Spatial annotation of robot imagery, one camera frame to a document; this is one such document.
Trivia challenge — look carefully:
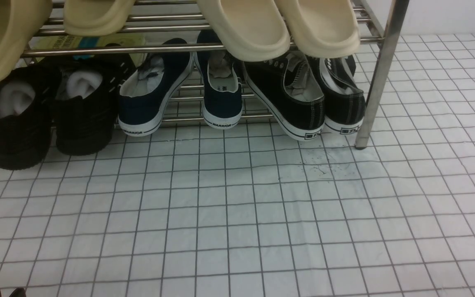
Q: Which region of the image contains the black canvas sneaker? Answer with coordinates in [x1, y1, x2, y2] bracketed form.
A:
[306, 55, 367, 135]
[242, 51, 325, 141]

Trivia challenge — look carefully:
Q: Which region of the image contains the black mesh shoe right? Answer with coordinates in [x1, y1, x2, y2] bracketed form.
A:
[46, 53, 135, 156]

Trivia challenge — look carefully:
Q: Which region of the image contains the black mesh shoe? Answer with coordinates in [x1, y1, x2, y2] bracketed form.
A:
[46, 53, 135, 156]
[0, 64, 62, 170]

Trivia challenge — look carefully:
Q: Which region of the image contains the stainless steel shoe rack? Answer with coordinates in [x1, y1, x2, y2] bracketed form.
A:
[20, 0, 409, 150]

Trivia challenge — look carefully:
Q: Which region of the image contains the black mesh shoe left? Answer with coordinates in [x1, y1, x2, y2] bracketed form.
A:
[0, 64, 62, 170]

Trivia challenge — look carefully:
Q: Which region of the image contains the navy canvas sneaker right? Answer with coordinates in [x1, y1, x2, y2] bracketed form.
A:
[194, 49, 243, 130]

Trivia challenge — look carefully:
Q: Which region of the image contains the navy canvas sneaker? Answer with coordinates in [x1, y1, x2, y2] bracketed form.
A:
[194, 49, 243, 130]
[118, 52, 193, 137]

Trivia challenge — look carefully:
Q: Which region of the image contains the navy canvas sneaker left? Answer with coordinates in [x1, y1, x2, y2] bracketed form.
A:
[118, 52, 193, 137]

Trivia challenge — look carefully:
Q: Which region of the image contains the beige foam slipper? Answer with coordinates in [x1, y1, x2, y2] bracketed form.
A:
[197, 0, 291, 62]
[275, 0, 361, 59]
[0, 0, 53, 81]
[63, 0, 136, 36]

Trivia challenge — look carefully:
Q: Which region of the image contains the yellow green book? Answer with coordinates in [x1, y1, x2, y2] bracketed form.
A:
[32, 33, 146, 66]

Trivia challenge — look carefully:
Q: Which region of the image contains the beige foam slipper far left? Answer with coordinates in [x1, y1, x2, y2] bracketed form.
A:
[0, 0, 53, 81]

